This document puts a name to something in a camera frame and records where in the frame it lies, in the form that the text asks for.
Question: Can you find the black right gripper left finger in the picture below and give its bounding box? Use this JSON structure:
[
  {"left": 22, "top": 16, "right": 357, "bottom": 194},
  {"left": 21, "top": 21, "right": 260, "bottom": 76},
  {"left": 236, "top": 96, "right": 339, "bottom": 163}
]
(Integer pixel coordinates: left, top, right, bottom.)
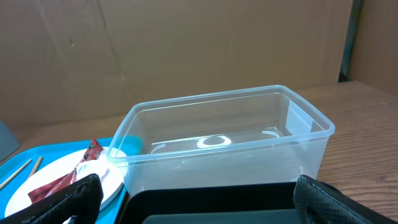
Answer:
[{"left": 1, "top": 174, "right": 103, "bottom": 224}]

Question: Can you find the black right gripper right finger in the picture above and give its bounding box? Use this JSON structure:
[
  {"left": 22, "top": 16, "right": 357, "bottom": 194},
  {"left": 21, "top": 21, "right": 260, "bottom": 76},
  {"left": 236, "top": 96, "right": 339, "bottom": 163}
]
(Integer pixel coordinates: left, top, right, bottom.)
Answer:
[{"left": 293, "top": 175, "right": 397, "bottom": 224}]

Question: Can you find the red snack wrapper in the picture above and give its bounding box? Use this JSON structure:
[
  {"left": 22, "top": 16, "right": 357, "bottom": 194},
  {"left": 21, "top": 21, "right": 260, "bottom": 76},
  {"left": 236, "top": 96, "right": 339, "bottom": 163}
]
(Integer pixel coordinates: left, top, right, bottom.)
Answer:
[{"left": 28, "top": 139, "right": 104, "bottom": 203}]

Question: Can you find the wooden chopstick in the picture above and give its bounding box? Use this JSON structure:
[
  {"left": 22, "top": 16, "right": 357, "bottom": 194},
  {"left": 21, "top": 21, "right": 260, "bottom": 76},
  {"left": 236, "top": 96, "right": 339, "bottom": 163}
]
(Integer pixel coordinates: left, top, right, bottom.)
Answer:
[
  {"left": 29, "top": 156, "right": 43, "bottom": 178},
  {"left": 0, "top": 159, "right": 32, "bottom": 190}
]

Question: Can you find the black waste tray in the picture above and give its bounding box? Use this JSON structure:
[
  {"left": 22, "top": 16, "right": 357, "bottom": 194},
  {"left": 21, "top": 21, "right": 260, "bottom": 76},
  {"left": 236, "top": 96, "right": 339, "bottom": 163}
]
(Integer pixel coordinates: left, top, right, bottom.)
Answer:
[{"left": 121, "top": 182, "right": 317, "bottom": 224}]

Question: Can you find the clear plastic waste bin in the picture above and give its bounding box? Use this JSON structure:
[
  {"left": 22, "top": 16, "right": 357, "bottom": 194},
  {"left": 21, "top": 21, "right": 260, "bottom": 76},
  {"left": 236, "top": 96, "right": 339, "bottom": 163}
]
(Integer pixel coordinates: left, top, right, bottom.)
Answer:
[{"left": 107, "top": 85, "right": 335, "bottom": 195}]

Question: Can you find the teal serving tray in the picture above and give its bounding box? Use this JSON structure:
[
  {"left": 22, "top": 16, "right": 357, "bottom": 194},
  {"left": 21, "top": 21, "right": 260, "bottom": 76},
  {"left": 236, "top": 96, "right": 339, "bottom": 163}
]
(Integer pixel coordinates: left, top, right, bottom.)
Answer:
[{"left": 1, "top": 140, "right": 127, "bottom": 224}]

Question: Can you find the large white plate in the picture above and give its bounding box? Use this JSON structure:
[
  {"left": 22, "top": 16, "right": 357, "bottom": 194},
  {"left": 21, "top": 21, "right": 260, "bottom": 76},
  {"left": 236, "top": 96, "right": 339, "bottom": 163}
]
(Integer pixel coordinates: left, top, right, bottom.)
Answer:
[{"left": 4, "top": 146, "right": 123, "bottom": 217}]

